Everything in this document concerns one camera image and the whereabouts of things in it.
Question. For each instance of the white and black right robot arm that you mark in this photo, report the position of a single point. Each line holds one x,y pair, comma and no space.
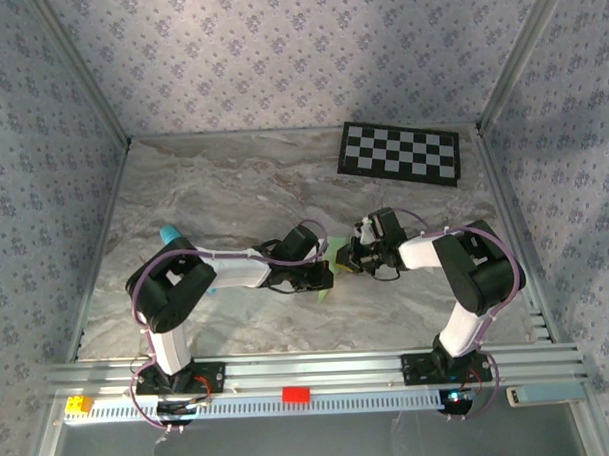
418,251

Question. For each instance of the aluminium table side rail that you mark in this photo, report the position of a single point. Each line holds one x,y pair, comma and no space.
101,245
509,206

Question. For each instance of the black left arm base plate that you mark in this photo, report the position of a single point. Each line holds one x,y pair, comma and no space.
212,379

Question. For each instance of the aluminium table back rail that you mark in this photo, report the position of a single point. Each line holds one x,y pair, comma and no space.
231,133

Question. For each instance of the cyan blue marker pen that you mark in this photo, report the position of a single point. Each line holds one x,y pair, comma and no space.
169,235

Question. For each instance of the white torn tape strip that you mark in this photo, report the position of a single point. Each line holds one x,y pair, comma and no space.
154,453

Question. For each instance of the red block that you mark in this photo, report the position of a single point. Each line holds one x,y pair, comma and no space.
296,394

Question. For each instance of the light green paper sheet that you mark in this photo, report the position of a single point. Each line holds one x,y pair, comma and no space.
337,244

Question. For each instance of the aluminium mounting rail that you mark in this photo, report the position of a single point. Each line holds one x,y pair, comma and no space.
314,370

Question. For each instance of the aluminium frame post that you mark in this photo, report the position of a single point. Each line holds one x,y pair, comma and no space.
518,55

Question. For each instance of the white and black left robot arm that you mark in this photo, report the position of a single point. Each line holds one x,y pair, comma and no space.
236,270

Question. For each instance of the black round board with LEDs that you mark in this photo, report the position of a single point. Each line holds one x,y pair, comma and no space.
456,403

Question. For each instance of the blue and white flat device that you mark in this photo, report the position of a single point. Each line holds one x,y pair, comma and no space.
545,393

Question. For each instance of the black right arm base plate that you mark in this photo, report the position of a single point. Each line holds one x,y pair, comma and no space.
414,369

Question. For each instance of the black white checkerboard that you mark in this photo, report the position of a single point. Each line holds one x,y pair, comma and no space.
397,155

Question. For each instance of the yellow block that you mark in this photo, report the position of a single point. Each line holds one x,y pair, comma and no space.
78,405

